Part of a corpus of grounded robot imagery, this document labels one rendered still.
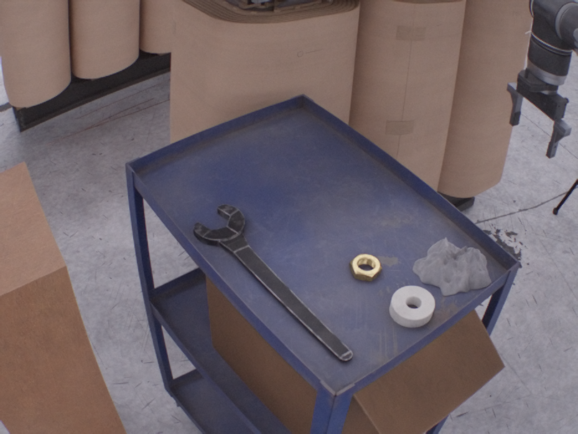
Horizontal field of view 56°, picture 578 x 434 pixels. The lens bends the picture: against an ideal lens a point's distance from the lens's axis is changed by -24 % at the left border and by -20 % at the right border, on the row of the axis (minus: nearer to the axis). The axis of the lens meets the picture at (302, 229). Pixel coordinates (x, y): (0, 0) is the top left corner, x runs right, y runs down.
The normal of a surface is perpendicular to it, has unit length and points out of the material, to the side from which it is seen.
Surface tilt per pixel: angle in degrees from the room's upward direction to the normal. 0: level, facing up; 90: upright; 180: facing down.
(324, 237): 0
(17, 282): 0
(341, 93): 90
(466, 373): 26
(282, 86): 90
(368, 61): 90
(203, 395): 0
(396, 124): 90
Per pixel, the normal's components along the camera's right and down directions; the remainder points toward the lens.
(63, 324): 0.57, 0.57
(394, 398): 0.32, -0.42
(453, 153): -0.40, 0.59
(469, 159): 0.07, 0.67
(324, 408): -0.79, 0.37
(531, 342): 0.07, -0.74
